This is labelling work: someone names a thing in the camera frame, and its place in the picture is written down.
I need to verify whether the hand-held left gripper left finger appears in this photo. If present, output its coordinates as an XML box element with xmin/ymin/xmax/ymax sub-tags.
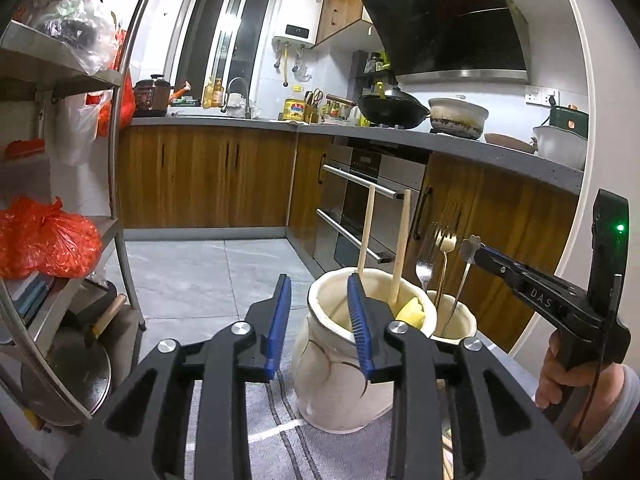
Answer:
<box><xmin>55</xmin><ymin>274</ymin><xmax>293</xmax><ymax>480</ymax></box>

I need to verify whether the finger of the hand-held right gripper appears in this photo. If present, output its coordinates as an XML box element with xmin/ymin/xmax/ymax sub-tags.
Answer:
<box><xmin>477</xmin><ymin>243</ymin><xmax>576</xmax><ymax>290</ymax></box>
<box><xmin>472</xmin><ymin>249</ymin><xmax>531</xmax><ymax>288</ymax></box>

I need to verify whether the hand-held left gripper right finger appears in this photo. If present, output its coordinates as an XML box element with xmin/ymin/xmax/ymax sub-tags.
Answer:
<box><xmin>346</xmin><ymin>272</ymin><xmax>583</xmax><ymax>480</ymax></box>

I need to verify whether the silver spoon flower handle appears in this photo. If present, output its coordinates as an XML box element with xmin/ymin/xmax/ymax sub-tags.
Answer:
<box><xmin>445</xmin><ymin>235</ymin><xmax>484</xmax><ymax>332</ymax></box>

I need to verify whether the cream ceramic double utensil holder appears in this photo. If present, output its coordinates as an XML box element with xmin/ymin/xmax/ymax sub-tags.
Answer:
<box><xmin>292</xmin><ymin>267</ymin><xmax>481</xmax><ymax>433</ymax></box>

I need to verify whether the yellow spoon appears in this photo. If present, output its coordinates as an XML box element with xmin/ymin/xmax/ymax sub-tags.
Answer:
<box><xmin>395</xmin><ymin>296</ymin><xmax>426</xmax><ymax>329</ymax></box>

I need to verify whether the gold fork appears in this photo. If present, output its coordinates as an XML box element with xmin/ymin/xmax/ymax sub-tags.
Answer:
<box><xmin>434</xmin><ymin>224</ymin><xmax>459</xmax><ymax>311</ymax></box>

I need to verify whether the wooden chopstick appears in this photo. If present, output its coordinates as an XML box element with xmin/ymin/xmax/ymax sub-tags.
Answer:
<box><xmin>439</xmin><ymin>427</ymin><xmax>454</xmax><ymax>480</ymax></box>
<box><xmin>357</xmin><ymin>184</ymin><xmax>377</xmax><ymax>273</ymax></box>
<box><xmin>390</xmin><ymin>189</ymin><xmax>412</xmax><ymax>307</ymax></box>

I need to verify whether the person's right forearm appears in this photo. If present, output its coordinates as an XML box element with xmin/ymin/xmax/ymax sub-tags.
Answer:
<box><xmin>572</xmin><ymin>364</ymin><xmax>640</xmax><ymax>472</ymax></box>

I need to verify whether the person's right hand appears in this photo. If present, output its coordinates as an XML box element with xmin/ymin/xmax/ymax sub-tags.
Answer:
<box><xmin>534</xmin><ymin>332</ymin><xmax>627</xmax><ymax>438</ymax></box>

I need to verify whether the large wooden lower cabinet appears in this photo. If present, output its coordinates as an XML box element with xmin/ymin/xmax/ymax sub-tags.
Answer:
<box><xmin>405</xmin><ymin>152</ymin><xmax>581</xmax><ymax>353</ymax></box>

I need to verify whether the grey checked tablecloth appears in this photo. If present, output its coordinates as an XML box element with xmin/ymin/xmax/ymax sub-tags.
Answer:
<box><xmin>185</xmin><ymin>345</ymin><xmax>546</xmax><ymax>480</ymax></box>

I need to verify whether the brown plate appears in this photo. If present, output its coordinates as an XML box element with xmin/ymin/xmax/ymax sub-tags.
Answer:
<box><xmin>484</xmin><ymin>132</ymin><xmax>538</xmax><ymax>154</ymax></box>

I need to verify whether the grey kitchen countertop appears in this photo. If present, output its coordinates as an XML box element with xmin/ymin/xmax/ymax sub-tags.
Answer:
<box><xmin>131</xmin><ymin>114</ymin><xmax>585</xmax><ymax>195</ymax></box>

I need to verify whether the built-in oven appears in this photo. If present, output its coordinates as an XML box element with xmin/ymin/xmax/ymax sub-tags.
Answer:
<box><xmin>315</xmin><ymin>140</ymin><xmax>431</xmax><ymax>277</ymax></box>

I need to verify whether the narrow wooden lower cabinet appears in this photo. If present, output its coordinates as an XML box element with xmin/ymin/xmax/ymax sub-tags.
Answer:
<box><xmin>287</xmin><ymin>132</ymin><xmax>333</xmax><ymax>261</ymax></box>

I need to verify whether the green white appliance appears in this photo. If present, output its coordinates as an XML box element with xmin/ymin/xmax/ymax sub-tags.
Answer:
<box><xmin>549</xmin><ymin>105</ymin><xmax>590</xmax><ymax>139</ymax></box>

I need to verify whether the white cooking pot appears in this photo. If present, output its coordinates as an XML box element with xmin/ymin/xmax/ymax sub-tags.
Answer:
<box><xmin>427</xmin><ymin>97</ymin><xmax>490</xmax><ymax>140</ymax></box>

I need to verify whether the wooden lower cabinet double door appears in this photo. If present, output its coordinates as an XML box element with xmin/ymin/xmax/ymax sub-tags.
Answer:
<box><xmin>117</xmin><ymin>126</ymin><xmax>297</xmax><ymax>230</ymax></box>

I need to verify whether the black wok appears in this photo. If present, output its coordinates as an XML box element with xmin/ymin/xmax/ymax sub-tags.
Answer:
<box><xmin>326</xmin><ymin>82</ymin><xmax>432</xmax><ymax>130</ymax></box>

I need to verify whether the metal shelf rack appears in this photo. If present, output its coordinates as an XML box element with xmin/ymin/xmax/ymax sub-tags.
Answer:
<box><xmin>0</xmin><ymin>0</ymin><xmax>163</xmax><ymax>436</ymax></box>

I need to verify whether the knife block with scissors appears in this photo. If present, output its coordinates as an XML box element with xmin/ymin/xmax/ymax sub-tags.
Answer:
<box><xmin>304</xmin><ymin>89</ymin><xmax>324</xmax><ymax>124</ymax></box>

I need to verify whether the black spice rack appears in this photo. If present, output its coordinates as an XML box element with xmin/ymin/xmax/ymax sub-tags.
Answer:
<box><xmin>352</xmin><ymin>50</ymin><xmax>394</xmax><ymax>86</ymax></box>

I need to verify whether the metal faucet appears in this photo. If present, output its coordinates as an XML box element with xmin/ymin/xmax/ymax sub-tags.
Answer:
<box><xmin>221</xmin><ymin>77</ymin><xmax>251</xmax><ymax>119</ymax></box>

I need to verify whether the yellow oil bottle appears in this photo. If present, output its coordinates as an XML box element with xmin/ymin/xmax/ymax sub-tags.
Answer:
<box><xmin>202</xmin><ymin>79</ymin><xmax>225</xmax><ymax>109</ymax></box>

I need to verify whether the black range hood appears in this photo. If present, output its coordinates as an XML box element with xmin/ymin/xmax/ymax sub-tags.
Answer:
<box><xmin>361</xmin><ymin>0</ymin><xmax>531</xmax><ymax>86</ymax></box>

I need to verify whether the large red plastic bag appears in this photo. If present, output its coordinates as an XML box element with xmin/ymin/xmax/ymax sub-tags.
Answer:
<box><xmin>0</xmin><ymin>196</ymin><xmax>104</xmax><ymax>281</ymax></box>

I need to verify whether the dark red rice cooker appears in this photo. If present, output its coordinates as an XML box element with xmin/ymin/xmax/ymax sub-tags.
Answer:
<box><xmin>134</xmin><ymin>74</ymin><xmax>174</xmax><ymax>118</ymax></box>

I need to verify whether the hanging red plastic bag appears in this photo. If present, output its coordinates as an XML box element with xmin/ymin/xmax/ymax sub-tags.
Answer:
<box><xmin>97</xmin><ymin>30</ymin><xmax>137</xmax><ymax>137</ymax></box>

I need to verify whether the white plastic bag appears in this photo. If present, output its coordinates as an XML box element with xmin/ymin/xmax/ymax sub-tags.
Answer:
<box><xmin>55</xmin><ymin>91</ymin><xmax>114</xmax><ymax>167</ymax></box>

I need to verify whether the window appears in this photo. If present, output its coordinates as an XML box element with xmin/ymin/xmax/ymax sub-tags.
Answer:
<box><xmin>172</xmin><ymin>0</ymin><xmax>274</xmax><ymax>107</ymax></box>

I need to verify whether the white water heater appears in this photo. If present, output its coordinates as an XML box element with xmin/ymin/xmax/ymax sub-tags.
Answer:
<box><xmin>272</xmin><ymin>0</ymin><xmax>326</xmax><ymax>49</ymax></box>

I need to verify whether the clear plastic bag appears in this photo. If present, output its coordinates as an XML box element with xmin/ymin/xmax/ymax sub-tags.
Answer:
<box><xmin>30</xmin><ymin>0</ymin><xmax>121</xmax><ymax>77</ymax></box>

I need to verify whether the black pan wooden handle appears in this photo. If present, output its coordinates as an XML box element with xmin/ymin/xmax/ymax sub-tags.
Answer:
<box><xmin>75</xmin><ymin>280</ymin><xmax>127</xmax><ymax>337</ymax></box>

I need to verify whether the wall socket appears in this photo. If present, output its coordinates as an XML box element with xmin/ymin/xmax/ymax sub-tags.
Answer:
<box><xmin>525</xmin><ymin>87</ymin><xmax>559</xmax><ymax>107</ymax></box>

